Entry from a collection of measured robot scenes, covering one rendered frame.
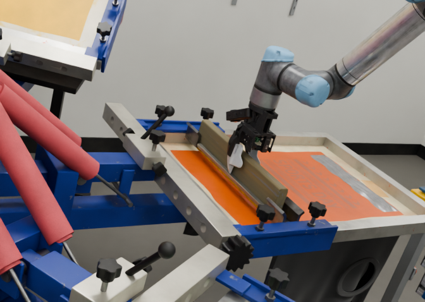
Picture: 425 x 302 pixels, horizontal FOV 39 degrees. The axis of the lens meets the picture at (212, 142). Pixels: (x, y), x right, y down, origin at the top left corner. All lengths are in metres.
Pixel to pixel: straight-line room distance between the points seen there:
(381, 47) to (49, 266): 0.90
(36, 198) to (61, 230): 0.07
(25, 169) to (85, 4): 0.97
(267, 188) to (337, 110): 3.35
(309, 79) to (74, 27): 0.80
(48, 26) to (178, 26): 1.91
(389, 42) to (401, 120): 4.00
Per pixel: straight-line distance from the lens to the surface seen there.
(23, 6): 1.97
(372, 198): 1.91
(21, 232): 1.11
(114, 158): 1.44
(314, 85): 1.43
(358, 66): 1.51
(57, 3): 1.98
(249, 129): 1.55
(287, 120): 4.55
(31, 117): 1.24
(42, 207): 1.10
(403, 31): 1.45
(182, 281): 1.08
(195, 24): 3.79
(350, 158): 2.11
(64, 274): 1.04
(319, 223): 1.53
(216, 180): 1.67
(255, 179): 1.56
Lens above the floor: 1.67
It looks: 22 degrees down
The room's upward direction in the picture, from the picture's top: 16 degrees clockwise
